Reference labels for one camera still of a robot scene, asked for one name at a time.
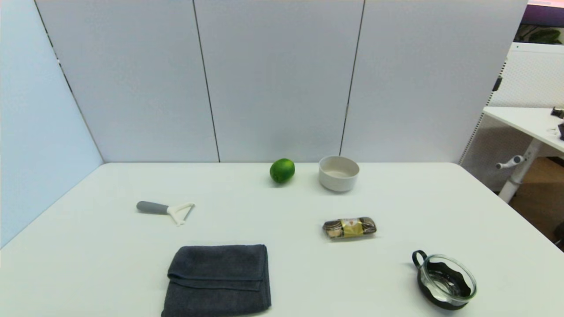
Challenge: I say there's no grey handled white peeler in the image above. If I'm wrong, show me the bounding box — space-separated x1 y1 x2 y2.
136 200 196 227

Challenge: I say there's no green lime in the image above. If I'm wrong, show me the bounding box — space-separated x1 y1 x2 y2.
269 158 296 184

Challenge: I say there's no white ceramic bowl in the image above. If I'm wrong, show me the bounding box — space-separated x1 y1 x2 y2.
318 155 360 193

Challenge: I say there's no wrapped chocolate biscuit packet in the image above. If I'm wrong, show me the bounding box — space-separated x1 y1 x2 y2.
322 216 378 241

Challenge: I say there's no dark grey folded towel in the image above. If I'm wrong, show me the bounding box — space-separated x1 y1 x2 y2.
160 244 272 317

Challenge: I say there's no glass cup with black holder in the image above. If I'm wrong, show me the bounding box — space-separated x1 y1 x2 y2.
412 249 478 311

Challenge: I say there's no white side desk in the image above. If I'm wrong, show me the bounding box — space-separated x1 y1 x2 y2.
482 106 564 203

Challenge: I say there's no white perforated partition panel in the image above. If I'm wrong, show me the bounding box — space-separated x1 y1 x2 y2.
458 41 564 192

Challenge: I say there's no green potted plant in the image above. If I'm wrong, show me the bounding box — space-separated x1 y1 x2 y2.
516 24 564 44

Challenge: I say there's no white desk crank handle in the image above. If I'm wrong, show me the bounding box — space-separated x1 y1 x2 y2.
495 155 525 170

